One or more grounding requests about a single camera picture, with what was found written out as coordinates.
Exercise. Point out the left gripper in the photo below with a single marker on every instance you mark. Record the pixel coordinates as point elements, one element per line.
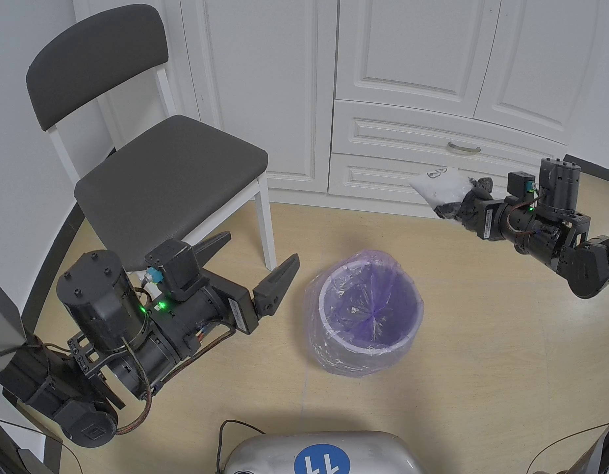
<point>205,319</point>

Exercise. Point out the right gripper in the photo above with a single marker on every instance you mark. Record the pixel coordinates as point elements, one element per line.
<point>501,222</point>

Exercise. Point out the white printed wrapper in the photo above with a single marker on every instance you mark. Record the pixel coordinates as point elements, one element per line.
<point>442,188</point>

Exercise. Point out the purple plastic bag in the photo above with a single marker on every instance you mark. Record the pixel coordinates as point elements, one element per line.
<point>363,309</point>

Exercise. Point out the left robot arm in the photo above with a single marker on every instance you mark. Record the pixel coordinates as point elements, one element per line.
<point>102,294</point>

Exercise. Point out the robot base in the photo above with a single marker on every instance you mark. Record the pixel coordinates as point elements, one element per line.
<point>265,457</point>

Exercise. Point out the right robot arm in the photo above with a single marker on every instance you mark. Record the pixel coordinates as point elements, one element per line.
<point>590,269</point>

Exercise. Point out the white trash bin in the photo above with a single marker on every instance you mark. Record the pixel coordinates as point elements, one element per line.
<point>330,314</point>

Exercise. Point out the white wardrobe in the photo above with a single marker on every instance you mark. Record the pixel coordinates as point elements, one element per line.
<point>408,42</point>

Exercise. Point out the grey and white chair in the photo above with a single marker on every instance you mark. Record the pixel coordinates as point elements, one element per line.
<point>97,52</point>

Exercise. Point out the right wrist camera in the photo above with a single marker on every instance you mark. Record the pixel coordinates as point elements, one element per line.
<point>519,185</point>

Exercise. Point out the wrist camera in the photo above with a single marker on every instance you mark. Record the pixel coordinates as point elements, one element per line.
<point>519,185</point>
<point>178,264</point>

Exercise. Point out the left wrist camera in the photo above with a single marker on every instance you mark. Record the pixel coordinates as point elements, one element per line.
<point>178,264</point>

